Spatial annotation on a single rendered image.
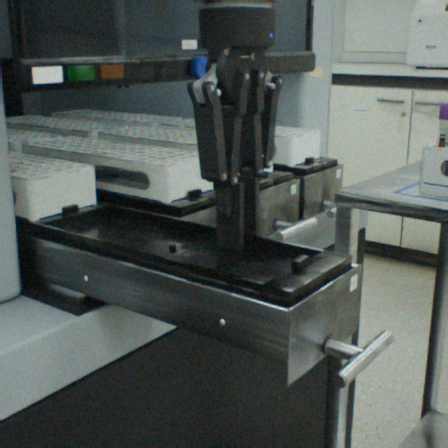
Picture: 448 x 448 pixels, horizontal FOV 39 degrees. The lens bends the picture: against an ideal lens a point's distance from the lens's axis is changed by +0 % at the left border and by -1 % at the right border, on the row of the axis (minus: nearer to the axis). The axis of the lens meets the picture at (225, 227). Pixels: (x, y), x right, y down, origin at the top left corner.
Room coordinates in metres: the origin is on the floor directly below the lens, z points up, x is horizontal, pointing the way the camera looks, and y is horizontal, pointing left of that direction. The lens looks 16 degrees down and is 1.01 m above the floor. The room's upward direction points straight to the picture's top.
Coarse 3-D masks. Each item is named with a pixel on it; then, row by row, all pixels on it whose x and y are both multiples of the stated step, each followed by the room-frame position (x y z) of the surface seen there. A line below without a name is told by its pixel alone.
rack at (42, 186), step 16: (16, 160) 0.81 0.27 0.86; (32, 160) 0.80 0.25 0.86; (48, 160) 0.81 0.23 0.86; (16, 176) 0.70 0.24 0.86; (32, 176) 0.71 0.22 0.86; (48, 176) 0.71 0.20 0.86; (64, 176) 0.72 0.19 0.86; (80, 176) 0.74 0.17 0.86; (16, 192) 0.70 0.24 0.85; (32, 192) 0.69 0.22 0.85; (48, 192) 0.70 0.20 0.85; (64, 192) 0.72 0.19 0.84; (80, 192) 0.74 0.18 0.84; (16, 208) 0.70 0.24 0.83; (32, 208) 0.69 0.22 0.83; (48, 208) 0.70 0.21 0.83
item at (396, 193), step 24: (408, 168) 0.98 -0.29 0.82; (336, 192) 0.82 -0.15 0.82; (360, 192) 0.81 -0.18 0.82; (384, 192) 0.81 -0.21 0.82; (408, 192) 0.81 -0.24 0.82; (336, 216) 0.82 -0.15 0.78; (408, 216) 0.76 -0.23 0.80; (432, 216) 0.74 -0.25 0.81; (336, 240) 0.82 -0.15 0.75; (432, 312) 1.15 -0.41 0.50; (432, 336) 1.15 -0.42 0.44; (336, 360) 0.81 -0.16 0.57; (432, 360) 1.14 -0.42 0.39; (432, 384) 1.14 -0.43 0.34; (336, 408) 0.81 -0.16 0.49; (432, 408) 1.14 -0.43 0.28; (336, 432) 0.81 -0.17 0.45; (432, 432) 1.06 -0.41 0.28
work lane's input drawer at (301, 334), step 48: (48, 240) 0.65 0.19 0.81; (96, 240) 0.61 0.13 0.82; (144, 240) 0.66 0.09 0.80; (192, 240) 0.66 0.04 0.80; (96, 288) 0.60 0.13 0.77; (144, 288) 0.56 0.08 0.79; (192, 288) 0.52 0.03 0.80; (240, 288) 0.50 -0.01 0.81; (288, 288) 0.48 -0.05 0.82; (336, 288) 0.53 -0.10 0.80; (240, 336) 0.49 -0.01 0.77; (288, 336) 0.46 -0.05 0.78; (336, 336) 0.53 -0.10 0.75; (384, 336) 0.52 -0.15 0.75; (288, 384) 0.46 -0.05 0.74; (336, 384) 0.45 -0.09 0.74
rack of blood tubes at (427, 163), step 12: (432, 144) 0.83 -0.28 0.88; (432, 156) 0.80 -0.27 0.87; (444, 156) 0.79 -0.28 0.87; (432, 168) 0.80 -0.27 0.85; (420, 180) 0.81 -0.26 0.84; (432, 180) 0.80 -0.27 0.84; (444, 180) 0.79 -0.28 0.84; (420, 192) 0.81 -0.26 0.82; (432, 192) 0.80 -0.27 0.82; (444, 192) 0.79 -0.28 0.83
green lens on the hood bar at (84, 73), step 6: (72, 66) 0.69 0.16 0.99; (78, 66) 0.70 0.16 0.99; (84, 66) 0.70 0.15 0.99; (90, 66) 0.71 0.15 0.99; (72, 72) 0.69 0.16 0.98; (78, 72) 0.70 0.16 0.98; (84, 72) 0.70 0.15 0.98; (90, 72) 0.71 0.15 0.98; (72, 78) 0.69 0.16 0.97; (78, 78) 0.70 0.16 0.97; (84, 78) 0.70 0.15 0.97; (90, 78) 0.71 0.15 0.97
